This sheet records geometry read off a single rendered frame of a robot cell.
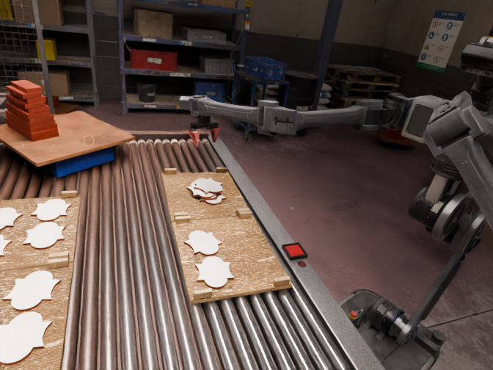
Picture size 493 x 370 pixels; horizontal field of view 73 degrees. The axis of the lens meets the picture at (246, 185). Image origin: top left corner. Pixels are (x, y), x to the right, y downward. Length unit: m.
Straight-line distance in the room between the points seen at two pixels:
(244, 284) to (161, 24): 4.65
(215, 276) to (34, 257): 0.59
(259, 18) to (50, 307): 5.78
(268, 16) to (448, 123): 5.72
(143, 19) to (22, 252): 4.38
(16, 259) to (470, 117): 1.31
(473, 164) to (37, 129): 1.70
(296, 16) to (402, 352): 5.64
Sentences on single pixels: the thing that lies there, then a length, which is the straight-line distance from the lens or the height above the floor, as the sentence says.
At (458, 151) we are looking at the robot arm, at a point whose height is 1.53.
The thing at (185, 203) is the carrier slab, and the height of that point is 0.94.
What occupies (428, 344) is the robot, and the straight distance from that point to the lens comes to 2.20.
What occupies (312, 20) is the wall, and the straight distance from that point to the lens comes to 6.81.
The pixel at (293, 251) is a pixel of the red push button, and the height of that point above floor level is 0.93.
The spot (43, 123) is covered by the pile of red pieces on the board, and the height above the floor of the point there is 1.12.
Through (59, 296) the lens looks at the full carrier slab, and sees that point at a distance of 1.16.
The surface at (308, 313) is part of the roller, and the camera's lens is 1.15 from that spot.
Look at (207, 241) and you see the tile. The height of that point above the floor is 0.95.
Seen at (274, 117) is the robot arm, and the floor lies 1.44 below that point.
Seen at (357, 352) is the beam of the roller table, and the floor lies 0.91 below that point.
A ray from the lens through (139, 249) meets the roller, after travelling 1.29.
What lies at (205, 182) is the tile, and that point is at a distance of 1.57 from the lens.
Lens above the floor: 1.76
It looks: 29 degrees down
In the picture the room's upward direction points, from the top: 9 degrees clockwise
